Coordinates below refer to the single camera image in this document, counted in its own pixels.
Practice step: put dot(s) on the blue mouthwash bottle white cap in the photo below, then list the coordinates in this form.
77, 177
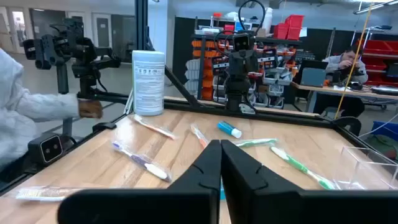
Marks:
227, 128

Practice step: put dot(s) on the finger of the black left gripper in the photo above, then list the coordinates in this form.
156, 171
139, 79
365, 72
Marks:
238, 64
245, 64

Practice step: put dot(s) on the person's hand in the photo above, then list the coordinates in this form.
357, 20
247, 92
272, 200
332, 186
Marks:
90, 109

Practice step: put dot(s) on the white plastic bottle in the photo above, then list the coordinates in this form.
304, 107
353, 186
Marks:
267, 20

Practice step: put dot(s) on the clear acrylic container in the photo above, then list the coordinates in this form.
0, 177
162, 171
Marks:
367, 174

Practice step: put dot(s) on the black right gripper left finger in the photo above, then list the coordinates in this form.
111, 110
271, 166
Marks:
192, 202

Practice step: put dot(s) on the orange toothbrush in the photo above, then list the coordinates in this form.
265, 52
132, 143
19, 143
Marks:
43, 193
199, 135
155, 127

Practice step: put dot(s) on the person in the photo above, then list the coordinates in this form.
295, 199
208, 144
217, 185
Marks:
18, 109
339, 63

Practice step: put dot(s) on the green bag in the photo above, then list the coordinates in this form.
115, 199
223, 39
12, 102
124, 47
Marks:
384, 146

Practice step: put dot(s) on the small red storage bin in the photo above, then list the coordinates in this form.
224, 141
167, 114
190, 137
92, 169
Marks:
280, 31

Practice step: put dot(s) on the parts shelf rack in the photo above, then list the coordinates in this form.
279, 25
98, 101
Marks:
208, 62

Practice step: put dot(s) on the green toothbrush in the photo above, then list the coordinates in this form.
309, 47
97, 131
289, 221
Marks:
298, 166
255, 142

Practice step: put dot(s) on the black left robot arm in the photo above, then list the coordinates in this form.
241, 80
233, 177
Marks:
234, 90

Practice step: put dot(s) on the grey laptop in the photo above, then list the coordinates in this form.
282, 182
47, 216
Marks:
312, 76

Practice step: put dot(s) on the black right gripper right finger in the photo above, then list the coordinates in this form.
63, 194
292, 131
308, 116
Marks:
264, 202

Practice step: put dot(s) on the purple toothbrush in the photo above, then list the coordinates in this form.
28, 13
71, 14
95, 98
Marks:
140, 160

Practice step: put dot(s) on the red bin rack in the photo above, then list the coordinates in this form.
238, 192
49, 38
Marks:
379, 56

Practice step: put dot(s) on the wooden desk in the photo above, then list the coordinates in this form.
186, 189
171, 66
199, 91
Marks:
342, 91

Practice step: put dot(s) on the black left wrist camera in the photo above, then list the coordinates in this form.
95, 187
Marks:
241, 42

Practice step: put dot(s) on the blue bin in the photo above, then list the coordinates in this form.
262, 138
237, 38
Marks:
387, 129

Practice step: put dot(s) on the white wipes canister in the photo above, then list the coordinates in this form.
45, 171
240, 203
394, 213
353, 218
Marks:
148, 84

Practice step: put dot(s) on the black stereo camera box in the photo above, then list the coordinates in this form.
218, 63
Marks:
46, 149

